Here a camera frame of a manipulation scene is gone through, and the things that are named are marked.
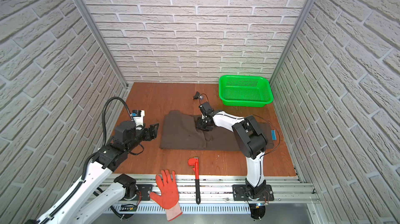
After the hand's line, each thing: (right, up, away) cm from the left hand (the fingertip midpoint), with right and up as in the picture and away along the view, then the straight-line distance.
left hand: (152, 122), depth 75 cm
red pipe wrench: (+21, -22, +7) cm, 31 cm away
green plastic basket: (+57, +18, +42) cm, 73 cm away
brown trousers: (+10, -9, +21) cm, 25 cm away
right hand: (+21, -5, +20) cm, 30 cm away
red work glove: (+9, -36, -3) cm, 37 cm away
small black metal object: (+20, +14, +37) cm, 45 cm away
